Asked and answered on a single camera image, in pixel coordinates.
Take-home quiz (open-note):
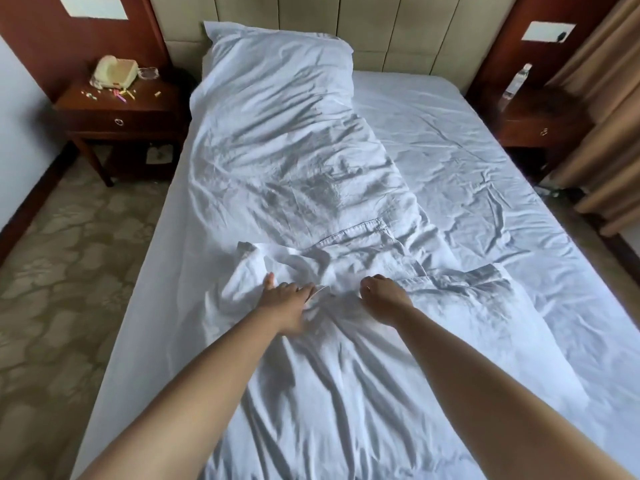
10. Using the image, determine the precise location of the person's right hand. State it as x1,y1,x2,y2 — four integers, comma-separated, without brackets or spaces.
359,274,415,328

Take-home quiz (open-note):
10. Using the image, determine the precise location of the person's left hand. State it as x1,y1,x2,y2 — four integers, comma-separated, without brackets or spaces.
255,272,317,338

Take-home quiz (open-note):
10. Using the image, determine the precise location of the white duvet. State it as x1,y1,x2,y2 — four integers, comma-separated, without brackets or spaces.
187,24,591,480

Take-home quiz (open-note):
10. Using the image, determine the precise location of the white bed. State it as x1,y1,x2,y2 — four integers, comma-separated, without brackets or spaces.
69,69,640,480

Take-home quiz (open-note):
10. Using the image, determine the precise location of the person's right forearm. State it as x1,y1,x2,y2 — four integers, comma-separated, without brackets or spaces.
392,304,636,480

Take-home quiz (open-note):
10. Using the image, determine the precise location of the person's left forearm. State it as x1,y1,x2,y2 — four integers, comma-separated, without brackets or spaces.
77,307,296,480

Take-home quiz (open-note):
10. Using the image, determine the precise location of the white slipper packet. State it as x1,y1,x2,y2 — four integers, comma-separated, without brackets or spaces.
145,144,175,165

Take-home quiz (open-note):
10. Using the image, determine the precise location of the wooden nightstand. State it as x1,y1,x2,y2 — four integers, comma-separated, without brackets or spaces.
52,77,189,188
479,84,596,171

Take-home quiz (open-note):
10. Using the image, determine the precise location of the black round ashtray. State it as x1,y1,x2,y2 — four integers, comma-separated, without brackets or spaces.
169,69,199,91

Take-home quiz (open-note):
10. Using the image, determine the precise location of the clear water bottle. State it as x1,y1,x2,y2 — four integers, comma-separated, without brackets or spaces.
501,63,533,101

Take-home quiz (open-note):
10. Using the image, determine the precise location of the scatter of small coloured pieces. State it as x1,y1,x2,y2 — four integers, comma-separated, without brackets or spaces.
82,87,163,103

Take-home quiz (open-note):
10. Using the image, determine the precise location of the beige padded headboard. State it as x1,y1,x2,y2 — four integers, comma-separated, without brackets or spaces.
148,0,521,95

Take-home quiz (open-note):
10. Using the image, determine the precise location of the beige curtain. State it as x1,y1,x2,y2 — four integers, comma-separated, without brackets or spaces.
545,0,640,238

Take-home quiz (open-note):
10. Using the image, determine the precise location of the white pillow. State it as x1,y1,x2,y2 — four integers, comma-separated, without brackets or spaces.
202,20,354,51

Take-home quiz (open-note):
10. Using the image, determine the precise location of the beige telephone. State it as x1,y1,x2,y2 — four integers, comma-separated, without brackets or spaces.
89,54,140,91

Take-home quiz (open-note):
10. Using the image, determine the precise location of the white wall socket panel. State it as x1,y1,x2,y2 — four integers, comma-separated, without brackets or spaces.
521,20,577,43

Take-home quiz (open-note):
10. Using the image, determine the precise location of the white wall switch panel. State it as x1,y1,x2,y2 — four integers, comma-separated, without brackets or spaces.
56,0,129,21

